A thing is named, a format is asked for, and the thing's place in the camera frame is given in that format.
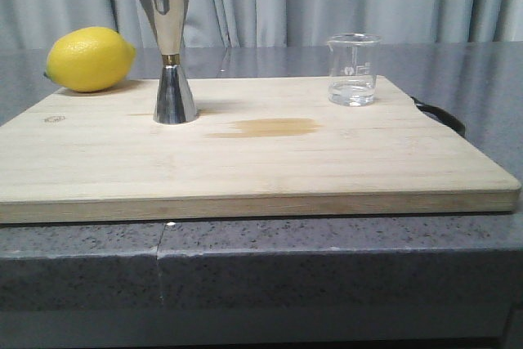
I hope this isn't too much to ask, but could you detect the steel hourglass jigger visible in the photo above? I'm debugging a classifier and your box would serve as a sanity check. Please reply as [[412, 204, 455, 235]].
[[140, 0, 198, 125]]

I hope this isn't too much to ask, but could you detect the light wooden cutting board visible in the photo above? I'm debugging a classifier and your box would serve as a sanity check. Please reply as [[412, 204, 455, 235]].
[[1, 77, 521, 223]]

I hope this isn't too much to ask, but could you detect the yellow lemon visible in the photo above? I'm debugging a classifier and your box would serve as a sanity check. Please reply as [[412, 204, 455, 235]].
[[45, 26, 136, 92]]

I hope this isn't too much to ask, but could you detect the clear glass measuring beaker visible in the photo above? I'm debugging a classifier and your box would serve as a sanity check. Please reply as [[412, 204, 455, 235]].
[[327, 33, 381, 107]]

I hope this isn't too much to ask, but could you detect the black cutting board handle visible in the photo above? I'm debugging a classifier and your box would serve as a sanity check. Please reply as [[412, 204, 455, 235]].
[[410, 96, 466, 137]]

